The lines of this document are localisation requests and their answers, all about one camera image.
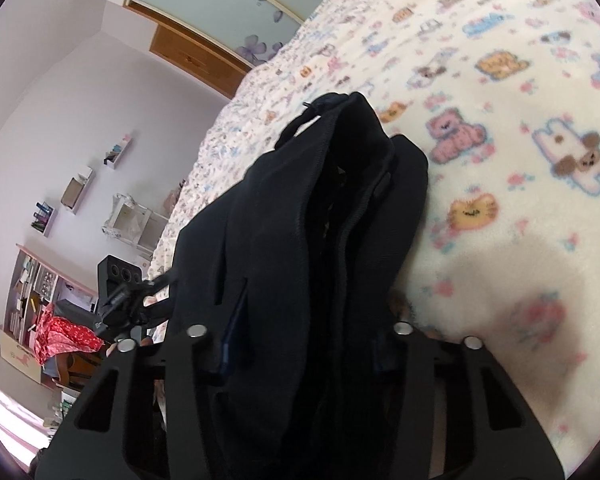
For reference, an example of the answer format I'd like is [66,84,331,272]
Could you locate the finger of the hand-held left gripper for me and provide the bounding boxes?
[139,294,178,329]
[147,269,181,294]

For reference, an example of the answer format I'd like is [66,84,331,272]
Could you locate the wooden wardrobe drawer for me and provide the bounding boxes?
[149,24,253,101]

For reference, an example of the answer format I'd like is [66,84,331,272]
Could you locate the wooden chair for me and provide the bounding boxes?
[54,349,108,392]

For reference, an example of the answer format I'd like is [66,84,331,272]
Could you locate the small print bed sheet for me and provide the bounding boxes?
[147,0,386,273]

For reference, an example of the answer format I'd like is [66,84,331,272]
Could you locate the black pants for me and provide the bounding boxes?
[152,91,431,480]

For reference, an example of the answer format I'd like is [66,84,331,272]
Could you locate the animal print fleece blanket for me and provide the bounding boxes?
[300,0,600,480]

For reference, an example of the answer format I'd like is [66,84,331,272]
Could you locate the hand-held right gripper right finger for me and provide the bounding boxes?
[372,321,566,480]

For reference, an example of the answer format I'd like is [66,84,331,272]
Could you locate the white wall box shelf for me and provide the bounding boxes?
[103,133,134,171]
[60,165,96,216]
[30,201,59,239]

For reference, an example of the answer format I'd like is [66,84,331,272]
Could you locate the white side rack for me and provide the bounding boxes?
[101,192,171,262]

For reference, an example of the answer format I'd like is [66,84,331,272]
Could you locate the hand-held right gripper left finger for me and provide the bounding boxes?
[32,290,248,480]

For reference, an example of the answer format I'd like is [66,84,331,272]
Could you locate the red patterned cloth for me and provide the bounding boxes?
[33,302,105,367]

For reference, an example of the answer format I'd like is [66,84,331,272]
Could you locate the pink topped bookcase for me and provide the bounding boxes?
[0,242,99,387]

